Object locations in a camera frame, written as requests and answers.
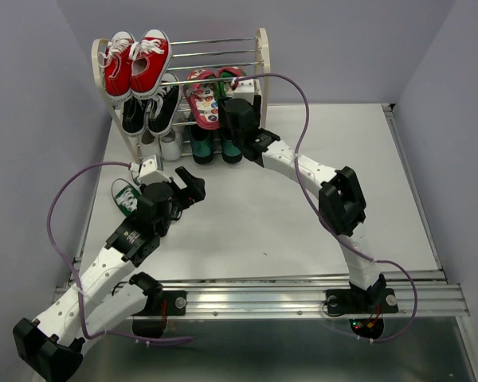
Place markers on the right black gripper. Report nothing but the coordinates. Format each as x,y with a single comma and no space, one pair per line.
222,118

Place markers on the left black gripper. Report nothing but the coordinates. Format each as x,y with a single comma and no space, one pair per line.
194,189

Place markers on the teal leather loafer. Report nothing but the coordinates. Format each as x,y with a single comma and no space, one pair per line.
202,145
229,152

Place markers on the pink patterned flip-flop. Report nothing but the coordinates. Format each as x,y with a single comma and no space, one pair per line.
223,87
202,99

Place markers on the green canvas sneaker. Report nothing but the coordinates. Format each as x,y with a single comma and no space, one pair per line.
124,195

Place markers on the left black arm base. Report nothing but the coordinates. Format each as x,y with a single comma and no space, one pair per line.
152,321

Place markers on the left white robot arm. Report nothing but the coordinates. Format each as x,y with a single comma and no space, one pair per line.
112,289

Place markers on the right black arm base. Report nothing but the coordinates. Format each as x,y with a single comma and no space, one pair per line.
364,308

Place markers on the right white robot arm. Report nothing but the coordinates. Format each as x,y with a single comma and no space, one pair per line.
341,204

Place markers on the cream shoe rack chrome bars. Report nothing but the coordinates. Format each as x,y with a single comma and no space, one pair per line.
187,56

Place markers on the right white sneaker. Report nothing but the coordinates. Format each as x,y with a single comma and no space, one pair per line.
171,146

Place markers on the white sneaker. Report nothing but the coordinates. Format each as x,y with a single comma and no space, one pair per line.
171,146
149,145

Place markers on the left white sneaker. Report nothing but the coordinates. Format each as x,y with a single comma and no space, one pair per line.
149,145

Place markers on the right black canvas sneaker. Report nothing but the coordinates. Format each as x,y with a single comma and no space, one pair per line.
163,105

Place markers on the black canvas sneaker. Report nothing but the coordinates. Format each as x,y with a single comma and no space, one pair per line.
133,117
163,105

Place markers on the left black canvas sneaker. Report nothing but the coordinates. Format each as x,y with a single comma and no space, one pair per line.
133,117

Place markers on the right red canvas sneaker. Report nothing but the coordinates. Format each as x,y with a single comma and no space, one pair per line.
149,60

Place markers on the red canvas sneaker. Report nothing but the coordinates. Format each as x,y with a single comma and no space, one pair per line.
149,60
117,67

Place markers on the left red canvas sneaker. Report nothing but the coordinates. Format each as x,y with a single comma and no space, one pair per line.
117,67

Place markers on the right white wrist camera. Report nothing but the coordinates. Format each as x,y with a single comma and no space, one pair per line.
243,89

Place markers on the aluminium mounting rail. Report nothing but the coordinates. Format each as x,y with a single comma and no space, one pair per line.
289,298

